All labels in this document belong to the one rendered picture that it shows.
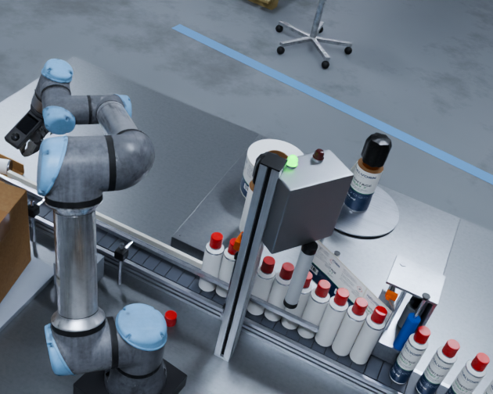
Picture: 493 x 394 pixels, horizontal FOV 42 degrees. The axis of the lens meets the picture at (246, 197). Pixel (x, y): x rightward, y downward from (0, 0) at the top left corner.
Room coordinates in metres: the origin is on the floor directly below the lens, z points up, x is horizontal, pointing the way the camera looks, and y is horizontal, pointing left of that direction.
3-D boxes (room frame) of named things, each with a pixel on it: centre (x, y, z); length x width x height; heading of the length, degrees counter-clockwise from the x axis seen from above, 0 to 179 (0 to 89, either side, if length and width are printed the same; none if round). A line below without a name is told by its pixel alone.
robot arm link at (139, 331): (0.89, 0.17, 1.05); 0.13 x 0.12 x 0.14; 116
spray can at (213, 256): (1.24, 0.05, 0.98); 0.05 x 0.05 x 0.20
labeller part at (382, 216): (1.74, -0.37, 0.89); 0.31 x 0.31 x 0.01
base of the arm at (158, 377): (0.89, 0.17, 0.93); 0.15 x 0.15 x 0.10
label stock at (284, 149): (1.72, -0.07, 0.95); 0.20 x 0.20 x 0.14
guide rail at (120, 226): (1.33, 0.23, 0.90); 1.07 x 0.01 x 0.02; 74
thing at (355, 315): (1.12, -0.35, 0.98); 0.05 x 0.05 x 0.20
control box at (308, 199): (1.10, -0.12, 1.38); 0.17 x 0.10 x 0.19; 129
